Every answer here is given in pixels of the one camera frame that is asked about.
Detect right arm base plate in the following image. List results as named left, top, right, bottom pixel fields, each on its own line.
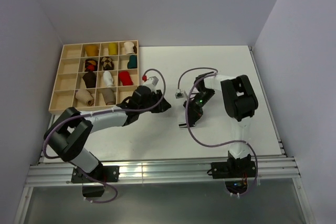
left=207, top=161, right=257, bottom=179

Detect brown sock striped cuff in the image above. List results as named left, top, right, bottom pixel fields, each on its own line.
left=101, top=88, right=116, bottom=105

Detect white rolled sock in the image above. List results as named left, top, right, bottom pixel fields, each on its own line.
left=103, top=71, right=114, bottom=88

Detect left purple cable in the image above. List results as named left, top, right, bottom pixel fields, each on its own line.
left=43, top=68, right=166, bottom=204

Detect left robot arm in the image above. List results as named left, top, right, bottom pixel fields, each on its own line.
left=43, top=86, right=172, bottom=182

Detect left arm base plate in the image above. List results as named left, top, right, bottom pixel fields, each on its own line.
left=71, top=166, right=120, bottom=184

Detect purple cable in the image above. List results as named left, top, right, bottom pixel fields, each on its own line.
left=43, top=68, right=166, bottom=204
left=177, top=67, right=257, bottom=198

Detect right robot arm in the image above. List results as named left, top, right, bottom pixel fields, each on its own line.
left=184, top=72, right=259, bottom=177

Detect beige maroon sock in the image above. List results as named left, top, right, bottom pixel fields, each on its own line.
left=75, top=89, right=95, bottom=106

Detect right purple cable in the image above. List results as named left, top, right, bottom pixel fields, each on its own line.
left=177, top=67, right=257, bottom=198

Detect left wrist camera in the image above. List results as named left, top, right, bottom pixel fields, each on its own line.
left=142, top=76, right=159, bottom=90

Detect dark brown rolled sock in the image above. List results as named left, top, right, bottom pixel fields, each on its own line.
left=82, top=71, right=97, bottom=89

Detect cream rolled sock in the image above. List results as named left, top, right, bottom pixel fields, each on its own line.
left=123, top=41, right=137, bottom=55

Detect brown tan checkered rolled sock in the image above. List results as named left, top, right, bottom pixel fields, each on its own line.
left=100, top=57, right=114, bottom=71

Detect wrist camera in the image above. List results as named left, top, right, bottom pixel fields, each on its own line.
left=175, top=90, right=188, bottom=100
left=142, top=76, right=159, bottom=90

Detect white sock black stripes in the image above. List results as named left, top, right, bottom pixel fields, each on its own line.
left=178, top=121, right=187, bottom=129

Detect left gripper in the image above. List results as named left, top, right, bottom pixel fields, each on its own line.
left=138, top=90, right=171, bottom=114

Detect teal rolled sock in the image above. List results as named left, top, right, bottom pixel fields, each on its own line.
left=127, top=55, right=138, bottom=69

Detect aluminium rail frame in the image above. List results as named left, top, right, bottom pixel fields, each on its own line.
left=14, top=46, right=316, bottom=223

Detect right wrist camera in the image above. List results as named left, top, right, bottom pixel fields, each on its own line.
left=175, top=90, right=188, bottom=100

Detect wooden compartment tray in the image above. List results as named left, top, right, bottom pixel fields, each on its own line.
left=49, top=40, right=140, bottom=114

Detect brown red argyle rolled sock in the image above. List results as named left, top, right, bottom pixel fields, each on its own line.
left=84, top=59, right=98, bottom=72

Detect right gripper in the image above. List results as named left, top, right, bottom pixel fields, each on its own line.
left=184, top=89, right=216, bottom=127

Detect mustard yellow rolled sock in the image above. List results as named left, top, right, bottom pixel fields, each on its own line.
left=84, top=44, right=99, bottom=57

